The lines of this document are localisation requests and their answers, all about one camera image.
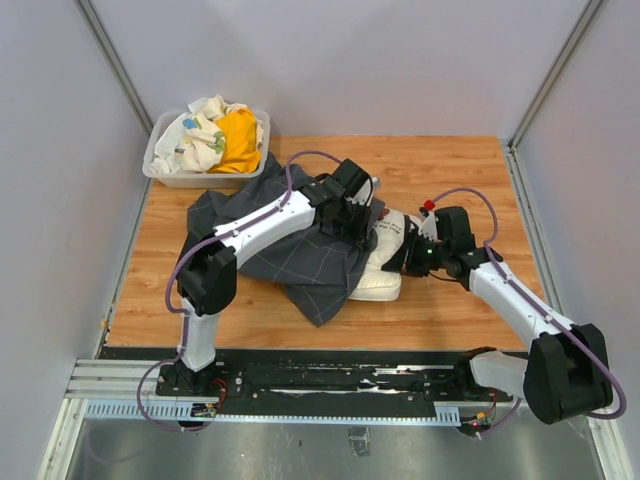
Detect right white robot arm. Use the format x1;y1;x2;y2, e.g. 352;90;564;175
397;207;614;424

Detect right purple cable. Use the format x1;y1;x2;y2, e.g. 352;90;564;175
419;187;629;441

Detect yellow cloth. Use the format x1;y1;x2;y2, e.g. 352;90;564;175
208;107;261;174

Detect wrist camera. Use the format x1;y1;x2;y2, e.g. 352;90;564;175
357;176;380;205
419;207;438;241

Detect translucent plastic bin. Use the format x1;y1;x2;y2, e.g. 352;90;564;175
142;110;271;189

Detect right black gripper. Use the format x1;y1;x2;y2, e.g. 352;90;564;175
382;228;450;278

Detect white patterned cloth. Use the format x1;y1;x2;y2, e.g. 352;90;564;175
152;95;248;174

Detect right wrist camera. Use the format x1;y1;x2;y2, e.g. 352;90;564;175
419;207;438;241

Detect grey slotted cable duct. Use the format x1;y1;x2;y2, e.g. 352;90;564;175
84;399;462;427

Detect dark grey checked pillowcase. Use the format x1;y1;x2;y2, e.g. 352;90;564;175
187;153;378;327

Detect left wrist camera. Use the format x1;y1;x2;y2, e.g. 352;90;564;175
357;176;380;205

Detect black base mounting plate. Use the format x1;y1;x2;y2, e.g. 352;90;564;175
155;349;511;422

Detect cream white pillow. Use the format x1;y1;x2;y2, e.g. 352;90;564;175
349;208;420;302

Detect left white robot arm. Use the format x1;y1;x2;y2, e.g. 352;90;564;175
166;159;379;396

